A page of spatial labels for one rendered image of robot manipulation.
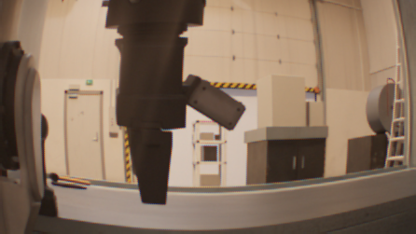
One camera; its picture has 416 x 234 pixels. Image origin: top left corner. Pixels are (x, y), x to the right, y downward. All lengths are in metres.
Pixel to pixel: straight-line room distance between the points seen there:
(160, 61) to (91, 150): 11.26
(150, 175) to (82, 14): 11.82
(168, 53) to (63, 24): 11.75
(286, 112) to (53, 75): 7.02
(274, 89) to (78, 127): 6.48
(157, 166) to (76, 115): 11.30
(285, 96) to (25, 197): 5.72
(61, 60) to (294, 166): 7.32
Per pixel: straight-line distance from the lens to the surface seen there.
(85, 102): 11.73
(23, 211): 0.45
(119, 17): 0.42
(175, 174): 12.04
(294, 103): 6.12
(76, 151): 11.65
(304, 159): 6.08
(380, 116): 6.82
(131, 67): 0.41
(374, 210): 1.27
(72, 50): 11.96
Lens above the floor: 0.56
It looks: 7 degrees up
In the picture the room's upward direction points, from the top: straight up
